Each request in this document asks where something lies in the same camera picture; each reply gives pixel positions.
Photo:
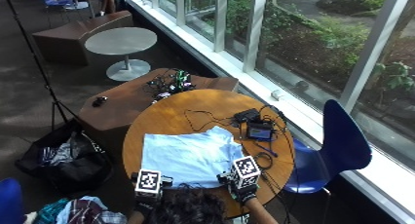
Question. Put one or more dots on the black open bag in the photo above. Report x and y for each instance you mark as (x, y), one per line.
(74, 172)

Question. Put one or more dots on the person's right hand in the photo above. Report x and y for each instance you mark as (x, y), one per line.
(247, 193)

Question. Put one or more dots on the white marker cube on right glove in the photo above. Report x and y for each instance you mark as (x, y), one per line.
(246, 169)

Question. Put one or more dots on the blue plastic chair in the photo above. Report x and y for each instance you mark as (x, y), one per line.
(341, 142)
(10, 203)
(54, 0)

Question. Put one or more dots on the black device with blue screen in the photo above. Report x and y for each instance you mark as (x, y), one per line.
(260, 131)

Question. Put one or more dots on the small white box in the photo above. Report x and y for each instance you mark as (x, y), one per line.
(277, 94)

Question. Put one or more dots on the black box device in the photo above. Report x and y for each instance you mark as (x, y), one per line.
(247, 115)

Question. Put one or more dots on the grey round pedestal table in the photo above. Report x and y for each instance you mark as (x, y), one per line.
(122, 40)

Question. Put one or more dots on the white marker cube on left glove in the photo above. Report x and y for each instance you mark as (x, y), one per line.
(148, 182)

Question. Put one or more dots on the white marker cube on glove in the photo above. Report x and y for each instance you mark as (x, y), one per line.
(246, 169)
(148, 182)

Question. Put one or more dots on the pile of clothes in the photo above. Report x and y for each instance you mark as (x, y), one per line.
(82, 211)

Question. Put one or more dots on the blue pen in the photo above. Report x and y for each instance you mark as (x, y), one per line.
(267, 150)

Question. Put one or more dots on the person's left hand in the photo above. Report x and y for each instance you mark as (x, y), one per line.
(167, 181)

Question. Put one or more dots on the light blue t-shirt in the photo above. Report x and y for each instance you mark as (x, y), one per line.
(191, 156)

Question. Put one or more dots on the brown bench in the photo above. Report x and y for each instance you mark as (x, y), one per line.
(65, 39)
(122, 107)

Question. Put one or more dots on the small black device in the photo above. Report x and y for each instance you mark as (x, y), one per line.
(101, 101)

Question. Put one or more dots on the black tripod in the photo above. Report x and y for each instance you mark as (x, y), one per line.
(42, 71)

